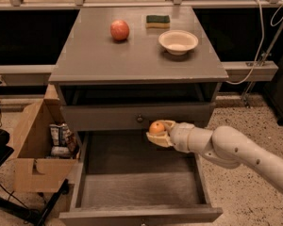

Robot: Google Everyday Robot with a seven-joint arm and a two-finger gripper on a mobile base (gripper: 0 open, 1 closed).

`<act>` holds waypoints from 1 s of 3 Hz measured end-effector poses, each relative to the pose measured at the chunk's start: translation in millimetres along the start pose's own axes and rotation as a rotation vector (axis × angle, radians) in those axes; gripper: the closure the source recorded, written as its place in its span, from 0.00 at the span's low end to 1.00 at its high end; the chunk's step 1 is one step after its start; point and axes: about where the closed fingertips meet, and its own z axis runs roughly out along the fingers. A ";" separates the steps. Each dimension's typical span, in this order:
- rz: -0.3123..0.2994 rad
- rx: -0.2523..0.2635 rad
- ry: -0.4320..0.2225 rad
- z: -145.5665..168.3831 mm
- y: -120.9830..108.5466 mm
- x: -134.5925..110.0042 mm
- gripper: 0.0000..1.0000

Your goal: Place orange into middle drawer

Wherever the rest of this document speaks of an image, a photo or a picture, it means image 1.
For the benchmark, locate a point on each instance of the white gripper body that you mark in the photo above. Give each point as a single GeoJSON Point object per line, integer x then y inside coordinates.
{"type": "Point", "coordinates": [180, 136]}

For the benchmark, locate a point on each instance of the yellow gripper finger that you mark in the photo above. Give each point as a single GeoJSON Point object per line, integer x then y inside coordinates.
{"type": "Point", "coordinates": [160, 139]}
{"type": "Point", "coordinates": [168, 125]}

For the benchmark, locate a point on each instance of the small orange fruit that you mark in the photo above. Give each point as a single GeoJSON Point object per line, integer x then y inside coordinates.
{"type": "Point", "coordinates": [156, 127]}

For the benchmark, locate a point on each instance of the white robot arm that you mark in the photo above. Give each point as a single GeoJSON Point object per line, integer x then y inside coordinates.
{"type": "Point", "coordinates": [225, 146]}

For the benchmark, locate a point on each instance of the grey wooden drawer cabinet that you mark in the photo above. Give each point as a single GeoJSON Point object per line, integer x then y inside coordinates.
{"type": "Point", "coordinates": [95, 69]}

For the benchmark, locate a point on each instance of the white paper bowl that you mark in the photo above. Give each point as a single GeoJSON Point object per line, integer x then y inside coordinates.
{"type": "Point", "coordinates": [178, 42]}

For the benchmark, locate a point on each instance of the snack packets in box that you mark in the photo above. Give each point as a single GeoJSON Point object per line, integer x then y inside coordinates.
{"type": "Point", "coordinates": [64, 143]}

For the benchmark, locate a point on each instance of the green and yellow sponge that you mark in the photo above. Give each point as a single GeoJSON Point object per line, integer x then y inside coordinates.
{"type": "Point", "coordinates": [157, 21]}

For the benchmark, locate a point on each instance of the red apple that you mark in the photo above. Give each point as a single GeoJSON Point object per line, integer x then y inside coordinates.
{"type": "Point", "coordinates": [119, 30]}

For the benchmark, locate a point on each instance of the brown cardboard box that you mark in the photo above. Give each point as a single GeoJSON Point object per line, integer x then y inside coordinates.
{"type": "Point", "coordinates": [35, 170]}

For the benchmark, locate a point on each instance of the black stand with cables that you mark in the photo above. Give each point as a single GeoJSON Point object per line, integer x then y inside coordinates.
{"type": "Point", "coordinates": [12, 205]}

